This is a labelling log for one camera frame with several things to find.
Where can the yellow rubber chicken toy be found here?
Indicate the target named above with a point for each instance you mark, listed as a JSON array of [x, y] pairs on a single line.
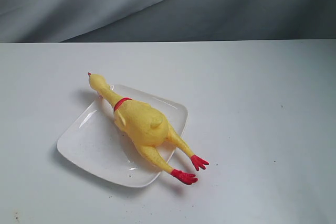
[[148, 128]]

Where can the white square plate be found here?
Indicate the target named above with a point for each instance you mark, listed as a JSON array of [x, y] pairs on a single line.
[[94, 143]]

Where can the grey fabric backdrop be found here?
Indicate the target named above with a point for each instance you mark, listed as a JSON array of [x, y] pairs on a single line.
[[165, 20]]

